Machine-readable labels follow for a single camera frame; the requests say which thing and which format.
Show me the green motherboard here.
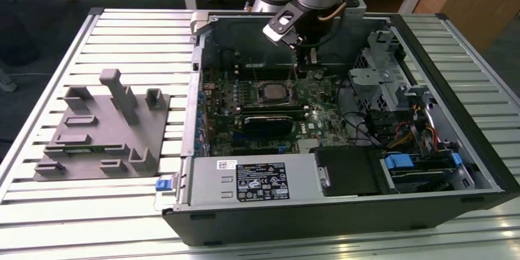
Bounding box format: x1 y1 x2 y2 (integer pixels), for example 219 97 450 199
199 66 355 156

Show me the black plastic bracket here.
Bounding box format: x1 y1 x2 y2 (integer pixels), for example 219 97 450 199
363 109 402 144

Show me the silver power supply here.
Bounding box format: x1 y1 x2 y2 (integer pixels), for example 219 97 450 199
184 153 328 206

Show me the silver finned chipset heatsink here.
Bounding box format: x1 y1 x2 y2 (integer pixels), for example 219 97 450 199
298 138 322 152

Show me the orange flat cable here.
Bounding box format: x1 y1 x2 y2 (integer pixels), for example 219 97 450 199
420 127 443 151

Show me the black graphics card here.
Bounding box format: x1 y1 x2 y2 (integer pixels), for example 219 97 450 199
239 114 295 137

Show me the blue disk carrier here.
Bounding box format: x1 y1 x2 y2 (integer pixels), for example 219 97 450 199
382 153 456 195

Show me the black rating label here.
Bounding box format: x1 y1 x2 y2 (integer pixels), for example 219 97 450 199
236 162 287 202

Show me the pale grey case latch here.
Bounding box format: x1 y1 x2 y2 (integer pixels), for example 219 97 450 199
190 12 214 35

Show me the blue plastic latch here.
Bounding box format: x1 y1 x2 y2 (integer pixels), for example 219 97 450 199
155 177 174 193

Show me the silver CPU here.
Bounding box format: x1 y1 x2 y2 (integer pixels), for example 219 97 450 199
262 85 287 101

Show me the green RAM stick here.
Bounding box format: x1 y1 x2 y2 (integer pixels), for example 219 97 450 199
63 147 106 154

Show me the silver metal drive cage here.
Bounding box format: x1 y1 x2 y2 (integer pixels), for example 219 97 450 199
347 30 410 111

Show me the metal socket cover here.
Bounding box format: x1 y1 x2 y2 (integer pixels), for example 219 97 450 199
256 82 299 103

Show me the silver power supply handle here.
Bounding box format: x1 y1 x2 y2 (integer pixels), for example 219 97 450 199
154 172 183 213

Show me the yellow braided wire bundle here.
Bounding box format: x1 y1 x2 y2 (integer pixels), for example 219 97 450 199
386 128 414 150

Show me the CPU socket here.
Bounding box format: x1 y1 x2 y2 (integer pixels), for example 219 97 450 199
255 80 300 103

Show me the black open PC case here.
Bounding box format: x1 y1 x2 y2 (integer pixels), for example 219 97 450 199
162 10 520 247

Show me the grey parts rack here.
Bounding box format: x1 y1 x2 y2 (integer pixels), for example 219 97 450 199
31 68 172 181

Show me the black plastic shroud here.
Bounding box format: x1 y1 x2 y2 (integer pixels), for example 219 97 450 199
314 146 399 197

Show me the grey chair base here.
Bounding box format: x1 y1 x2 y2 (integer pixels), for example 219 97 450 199
0 67 18 93

